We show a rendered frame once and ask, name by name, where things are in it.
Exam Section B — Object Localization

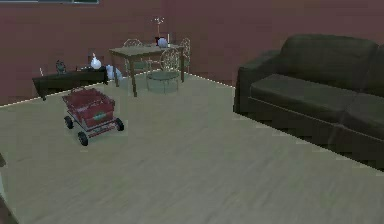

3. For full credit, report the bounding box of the black low side table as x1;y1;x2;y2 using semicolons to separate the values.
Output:
31;68;109;101

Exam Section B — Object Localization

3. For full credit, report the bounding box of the red toy wagon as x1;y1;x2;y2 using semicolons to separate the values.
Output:
61;87;125;147

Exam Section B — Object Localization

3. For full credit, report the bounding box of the brown wooden dining table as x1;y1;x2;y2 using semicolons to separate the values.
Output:
108;43;186;98

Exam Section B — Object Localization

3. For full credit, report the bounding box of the pale blue cloth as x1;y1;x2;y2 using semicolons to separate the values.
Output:
105;64;123;81

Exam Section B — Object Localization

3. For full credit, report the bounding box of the white round lantern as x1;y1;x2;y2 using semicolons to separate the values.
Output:
89;52;102;71

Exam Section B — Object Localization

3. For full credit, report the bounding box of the pale wicker round-back chair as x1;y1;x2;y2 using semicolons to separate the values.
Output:
179;37;192;74
122;38;149;76
145;47;182;95

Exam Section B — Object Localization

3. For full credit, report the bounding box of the dark green sofa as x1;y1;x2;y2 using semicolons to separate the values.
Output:
233;33;384;172

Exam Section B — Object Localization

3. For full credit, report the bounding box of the red vase with twigs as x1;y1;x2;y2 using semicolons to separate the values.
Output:
152;16;166;46

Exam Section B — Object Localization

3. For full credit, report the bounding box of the dark small figurine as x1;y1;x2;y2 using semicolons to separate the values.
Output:
55;59;67;75

